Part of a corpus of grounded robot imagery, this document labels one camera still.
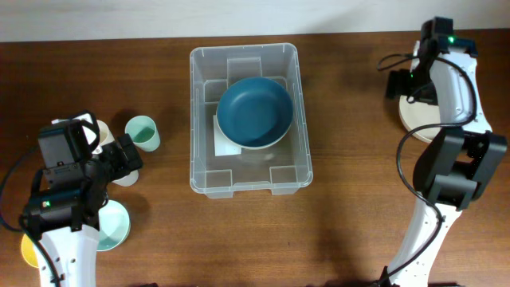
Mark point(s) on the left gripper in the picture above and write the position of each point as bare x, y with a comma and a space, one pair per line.
122, 167

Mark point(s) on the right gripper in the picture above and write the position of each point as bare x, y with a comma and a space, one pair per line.
396, 85

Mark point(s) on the beige bowl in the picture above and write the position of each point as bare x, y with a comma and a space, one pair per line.
418, 114

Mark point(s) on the mint green cup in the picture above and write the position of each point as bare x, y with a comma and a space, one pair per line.
143, 132

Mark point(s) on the dark blue bowl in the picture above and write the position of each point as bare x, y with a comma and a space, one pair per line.
255, 111

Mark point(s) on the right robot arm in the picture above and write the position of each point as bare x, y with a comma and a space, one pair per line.
461, 159

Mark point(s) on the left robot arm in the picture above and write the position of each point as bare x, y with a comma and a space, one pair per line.
62, 214

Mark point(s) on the grey cup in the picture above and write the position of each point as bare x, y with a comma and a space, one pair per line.
128, 180

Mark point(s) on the cream cup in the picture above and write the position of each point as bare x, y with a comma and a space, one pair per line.
106, 137

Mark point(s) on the mint green small bowl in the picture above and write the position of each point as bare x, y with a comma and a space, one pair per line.
115, 226

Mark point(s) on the white label in bin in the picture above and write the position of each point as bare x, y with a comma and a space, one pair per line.
223, 146

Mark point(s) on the yellow small bowl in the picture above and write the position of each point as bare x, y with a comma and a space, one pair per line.
28, 252

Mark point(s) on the clear plastic storage bin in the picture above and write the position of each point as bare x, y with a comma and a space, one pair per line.
283, 168

